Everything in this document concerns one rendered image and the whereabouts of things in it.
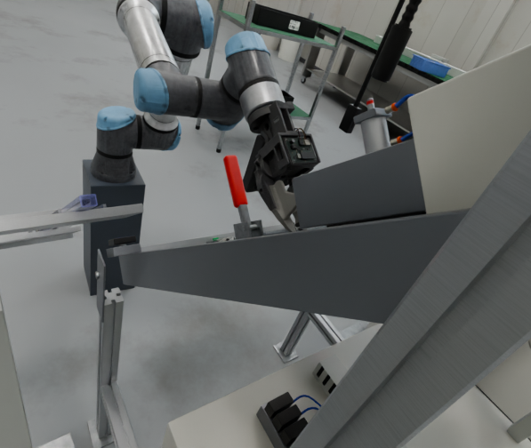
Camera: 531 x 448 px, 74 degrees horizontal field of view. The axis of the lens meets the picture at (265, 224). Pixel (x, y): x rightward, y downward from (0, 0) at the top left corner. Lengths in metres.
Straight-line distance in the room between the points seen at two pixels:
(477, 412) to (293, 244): 0.82
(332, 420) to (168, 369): 1.27
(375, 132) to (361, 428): 0.22
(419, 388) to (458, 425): 0.80
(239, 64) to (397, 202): 0.46
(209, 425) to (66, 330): 0.97
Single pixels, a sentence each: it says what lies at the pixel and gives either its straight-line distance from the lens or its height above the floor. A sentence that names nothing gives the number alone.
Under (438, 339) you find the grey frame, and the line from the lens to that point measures 0.18.
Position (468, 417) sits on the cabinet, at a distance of 1.01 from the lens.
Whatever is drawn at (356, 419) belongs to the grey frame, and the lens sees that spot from 0.23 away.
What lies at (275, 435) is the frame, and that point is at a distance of 0.71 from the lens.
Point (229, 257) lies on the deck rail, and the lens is 0.36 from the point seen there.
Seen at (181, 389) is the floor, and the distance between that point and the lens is 1.45.
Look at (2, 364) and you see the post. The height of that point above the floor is 0.69.
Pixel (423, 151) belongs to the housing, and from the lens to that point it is 0.22.
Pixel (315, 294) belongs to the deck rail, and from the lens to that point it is 0.27.
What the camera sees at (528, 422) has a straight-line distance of 1.03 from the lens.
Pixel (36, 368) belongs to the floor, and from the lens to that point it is 1.51.
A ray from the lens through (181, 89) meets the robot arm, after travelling 0.69.
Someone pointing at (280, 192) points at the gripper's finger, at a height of 1.00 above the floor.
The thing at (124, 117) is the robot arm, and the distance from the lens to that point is 1.26.
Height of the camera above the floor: 1.27
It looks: 34 degrees down
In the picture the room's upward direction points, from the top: 20 degrees clockwise
